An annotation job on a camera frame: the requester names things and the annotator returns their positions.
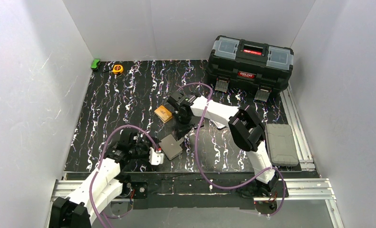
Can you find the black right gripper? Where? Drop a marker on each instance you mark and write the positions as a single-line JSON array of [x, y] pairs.
[[181, 116]]

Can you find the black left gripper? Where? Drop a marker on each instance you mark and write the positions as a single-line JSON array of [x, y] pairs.
[[146, 149]]

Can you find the grey blue card holder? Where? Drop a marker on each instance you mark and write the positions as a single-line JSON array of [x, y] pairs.
[[171, 147]]

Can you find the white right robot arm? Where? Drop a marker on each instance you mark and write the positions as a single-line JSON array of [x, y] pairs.
[[246, 128]]

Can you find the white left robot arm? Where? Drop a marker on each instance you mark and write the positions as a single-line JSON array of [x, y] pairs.
[[87, 202]]

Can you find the yellow tape measure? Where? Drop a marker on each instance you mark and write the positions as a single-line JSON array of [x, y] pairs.
[[117, 69]]

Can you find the black toolbox with clear lids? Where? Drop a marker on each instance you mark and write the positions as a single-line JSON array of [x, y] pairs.
[[253, 67]]

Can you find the green small tool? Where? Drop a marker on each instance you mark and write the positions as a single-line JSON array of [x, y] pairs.
[[95, 64]]

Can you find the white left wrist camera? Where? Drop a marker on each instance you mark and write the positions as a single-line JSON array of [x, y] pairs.
[[156, 156]]

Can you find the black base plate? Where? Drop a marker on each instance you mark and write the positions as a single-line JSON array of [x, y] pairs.
[[190, 190]]

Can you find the aluminium frame rails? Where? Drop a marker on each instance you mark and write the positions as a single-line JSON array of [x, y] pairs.
[[194, 157]]

